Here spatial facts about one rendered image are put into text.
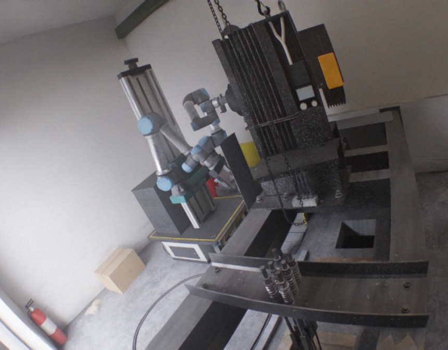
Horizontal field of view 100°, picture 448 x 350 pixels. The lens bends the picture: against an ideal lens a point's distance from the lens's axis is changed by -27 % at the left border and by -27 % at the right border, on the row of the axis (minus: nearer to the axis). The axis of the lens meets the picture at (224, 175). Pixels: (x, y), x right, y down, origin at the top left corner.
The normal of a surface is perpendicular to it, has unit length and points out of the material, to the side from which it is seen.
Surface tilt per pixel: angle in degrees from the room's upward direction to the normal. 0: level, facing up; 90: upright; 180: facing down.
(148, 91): 90
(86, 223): 90
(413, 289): 0
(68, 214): 90
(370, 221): 90
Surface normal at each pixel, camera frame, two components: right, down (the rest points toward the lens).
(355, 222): -0.49, 0.51
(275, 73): -0.29, 0.47
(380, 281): -0.39, -0.86
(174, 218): 0.80, -0.13
